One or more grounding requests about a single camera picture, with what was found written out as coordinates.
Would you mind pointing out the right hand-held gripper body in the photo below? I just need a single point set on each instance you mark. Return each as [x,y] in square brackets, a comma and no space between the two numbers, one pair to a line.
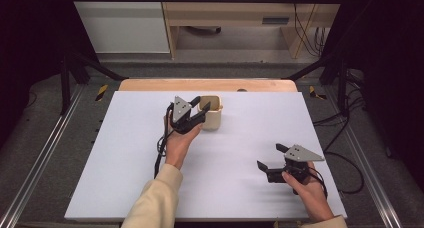
[300,154]

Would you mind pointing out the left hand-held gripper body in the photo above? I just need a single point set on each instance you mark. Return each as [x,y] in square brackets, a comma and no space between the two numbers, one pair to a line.
[180,109]

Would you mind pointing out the beige square cup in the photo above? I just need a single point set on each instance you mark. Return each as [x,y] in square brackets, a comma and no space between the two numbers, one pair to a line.
[213,119]

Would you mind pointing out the person's left hand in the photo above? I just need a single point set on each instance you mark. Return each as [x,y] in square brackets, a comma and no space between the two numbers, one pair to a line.
[178,146]

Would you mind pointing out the person's right hand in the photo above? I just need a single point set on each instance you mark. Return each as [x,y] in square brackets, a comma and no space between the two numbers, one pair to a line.
[313,194]

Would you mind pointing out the wooden table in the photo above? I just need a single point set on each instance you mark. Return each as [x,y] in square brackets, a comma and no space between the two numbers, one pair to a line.
[200,85]

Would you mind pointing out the white table board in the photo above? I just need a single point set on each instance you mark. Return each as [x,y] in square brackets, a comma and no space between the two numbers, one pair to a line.
[233,138]

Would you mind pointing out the yellow black tape piece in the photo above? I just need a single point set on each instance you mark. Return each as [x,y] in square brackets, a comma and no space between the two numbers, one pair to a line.
[313,92]
[102,92]

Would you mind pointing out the wooden desk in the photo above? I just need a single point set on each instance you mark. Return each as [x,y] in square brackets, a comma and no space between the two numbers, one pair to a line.
[233,13]

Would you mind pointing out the white cabinet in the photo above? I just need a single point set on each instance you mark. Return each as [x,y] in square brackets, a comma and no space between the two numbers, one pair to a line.
[121,24]

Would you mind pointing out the black curtain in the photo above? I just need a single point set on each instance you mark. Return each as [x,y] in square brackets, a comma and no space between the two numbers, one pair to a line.
[30,38]
[390,54]

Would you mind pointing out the aluminium rail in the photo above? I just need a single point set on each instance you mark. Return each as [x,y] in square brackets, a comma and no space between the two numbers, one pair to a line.
[366,168]
[43,154]

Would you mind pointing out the black frame stand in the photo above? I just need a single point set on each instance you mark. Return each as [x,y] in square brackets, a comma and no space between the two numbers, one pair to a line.
[65,88]
[341,88]

